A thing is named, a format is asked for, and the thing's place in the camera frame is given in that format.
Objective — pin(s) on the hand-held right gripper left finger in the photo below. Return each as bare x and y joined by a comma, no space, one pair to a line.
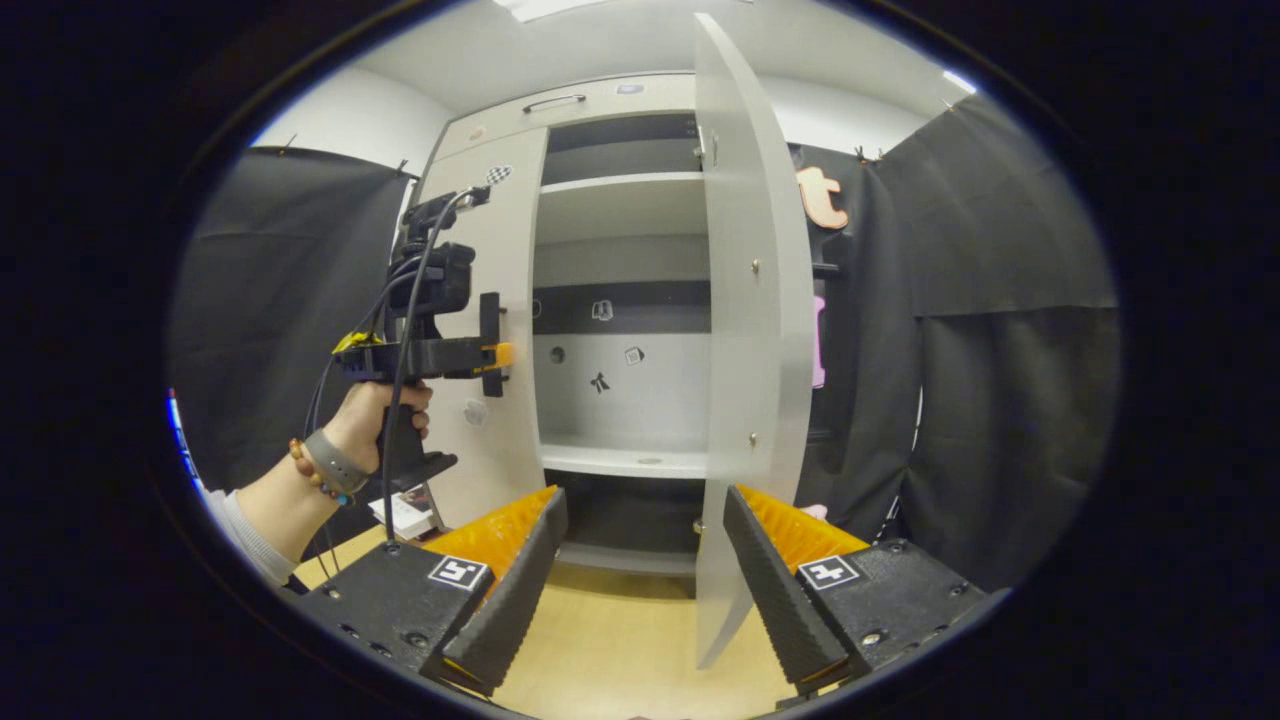
505,600

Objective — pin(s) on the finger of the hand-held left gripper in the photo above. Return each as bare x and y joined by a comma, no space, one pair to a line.
455,358

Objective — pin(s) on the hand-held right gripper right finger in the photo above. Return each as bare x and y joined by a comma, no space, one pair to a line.
790,600

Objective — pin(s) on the beige cabinet door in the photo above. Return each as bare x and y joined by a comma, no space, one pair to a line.
755,350
505,240

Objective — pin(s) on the beige double-door shoe cabinet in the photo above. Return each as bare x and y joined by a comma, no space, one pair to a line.
620,390

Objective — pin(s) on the white cabinet shelf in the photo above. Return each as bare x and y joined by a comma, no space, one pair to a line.
620,460
620,200

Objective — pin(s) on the pink plush toy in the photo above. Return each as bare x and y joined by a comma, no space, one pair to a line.
815,512

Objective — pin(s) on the white booklet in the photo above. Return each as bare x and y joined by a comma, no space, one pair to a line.
405,515

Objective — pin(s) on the black backdrop cloth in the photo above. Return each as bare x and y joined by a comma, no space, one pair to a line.
1000,350
290,300

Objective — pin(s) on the grey wristband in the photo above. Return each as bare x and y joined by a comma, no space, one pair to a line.
335,462

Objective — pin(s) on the small ceiling light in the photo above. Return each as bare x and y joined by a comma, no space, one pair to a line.
958,81

